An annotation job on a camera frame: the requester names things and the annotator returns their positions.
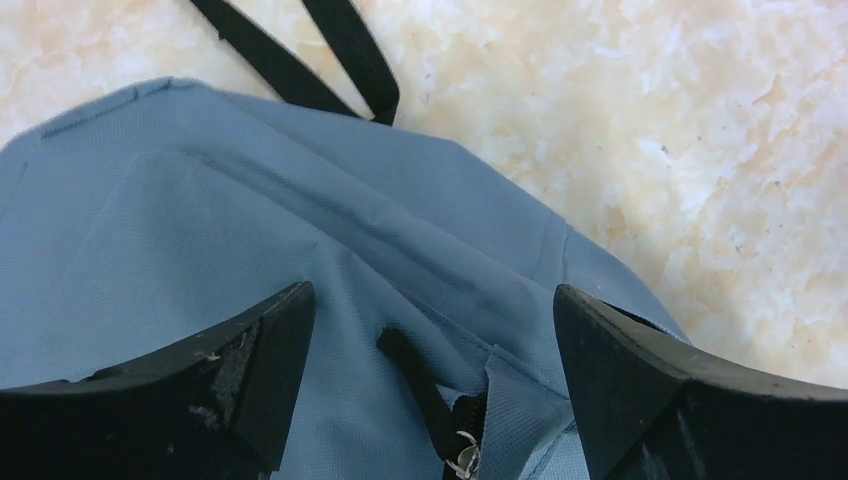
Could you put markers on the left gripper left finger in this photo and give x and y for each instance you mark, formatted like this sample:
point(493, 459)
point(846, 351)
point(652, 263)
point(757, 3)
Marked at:
point(217, 404)

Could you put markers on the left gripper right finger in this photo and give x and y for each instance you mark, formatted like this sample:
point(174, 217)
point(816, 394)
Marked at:
point(650, 406)

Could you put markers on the blue grey backpack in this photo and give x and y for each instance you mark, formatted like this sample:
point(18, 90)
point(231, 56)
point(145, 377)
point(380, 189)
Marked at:
point(158, 211)

